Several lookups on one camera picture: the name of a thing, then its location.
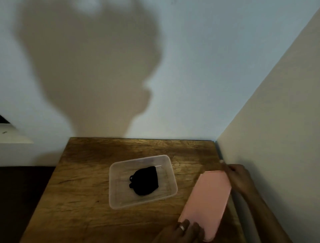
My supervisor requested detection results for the person's right hand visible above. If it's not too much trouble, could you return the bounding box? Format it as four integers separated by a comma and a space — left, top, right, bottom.
219, 160, 258, 198

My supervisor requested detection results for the person's left hand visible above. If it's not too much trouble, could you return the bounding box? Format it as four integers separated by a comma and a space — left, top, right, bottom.
152, 219, 206, 243

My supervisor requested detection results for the pink plastic container lid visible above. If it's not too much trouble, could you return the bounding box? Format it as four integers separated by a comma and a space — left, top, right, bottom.
178, 170, 232, 242

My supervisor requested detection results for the person's right forearm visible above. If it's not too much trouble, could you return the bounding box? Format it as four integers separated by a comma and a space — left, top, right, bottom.
246, 187, 293, 243

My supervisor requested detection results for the black face mask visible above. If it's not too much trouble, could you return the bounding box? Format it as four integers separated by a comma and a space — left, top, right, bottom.
129, 166, 159, 196

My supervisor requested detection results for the clear plastic container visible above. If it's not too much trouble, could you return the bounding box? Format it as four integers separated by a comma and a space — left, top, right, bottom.
109, 155, 178, 210

